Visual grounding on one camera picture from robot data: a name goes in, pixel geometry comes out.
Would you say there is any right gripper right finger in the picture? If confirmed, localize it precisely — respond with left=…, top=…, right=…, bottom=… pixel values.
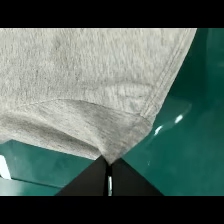
left=111, top=157, right=164, bottom=197

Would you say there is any grey T-shirt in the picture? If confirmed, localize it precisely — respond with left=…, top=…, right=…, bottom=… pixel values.
left=0, top=27, right=198, bottom=166

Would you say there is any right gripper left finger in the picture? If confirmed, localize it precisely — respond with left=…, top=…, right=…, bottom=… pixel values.
left=55, top=155, right=108, bottom=197

